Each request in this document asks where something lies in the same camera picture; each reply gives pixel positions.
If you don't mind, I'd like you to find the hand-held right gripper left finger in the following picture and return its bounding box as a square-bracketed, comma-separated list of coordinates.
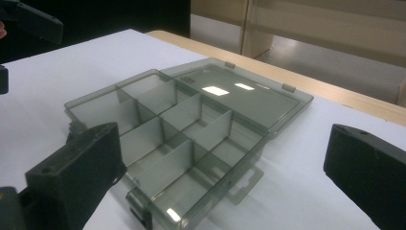
[24, 122, 128, 230]

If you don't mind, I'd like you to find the white board sheet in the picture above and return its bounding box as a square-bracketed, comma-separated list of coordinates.
[0, 28, 406, 230]

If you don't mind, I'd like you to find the black curtain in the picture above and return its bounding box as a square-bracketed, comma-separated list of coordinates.
[0, 0, 192, 65]

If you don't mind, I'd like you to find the transparent grey compartment box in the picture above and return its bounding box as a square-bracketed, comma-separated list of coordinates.
[63, 57, 315, 230]

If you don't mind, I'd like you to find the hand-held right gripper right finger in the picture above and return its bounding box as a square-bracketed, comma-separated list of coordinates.
[323, 123, 406, 230]

